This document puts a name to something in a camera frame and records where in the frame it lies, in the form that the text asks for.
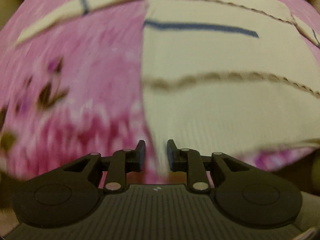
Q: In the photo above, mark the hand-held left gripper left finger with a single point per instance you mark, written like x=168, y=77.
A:
x=142, y=155

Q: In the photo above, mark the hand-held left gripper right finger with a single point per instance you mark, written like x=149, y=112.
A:
x=170, y=155

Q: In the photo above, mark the cream striped sweater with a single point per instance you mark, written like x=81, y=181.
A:
x=212, y=105

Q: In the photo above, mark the pink floral blanket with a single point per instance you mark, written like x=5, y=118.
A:
x=87, y=80

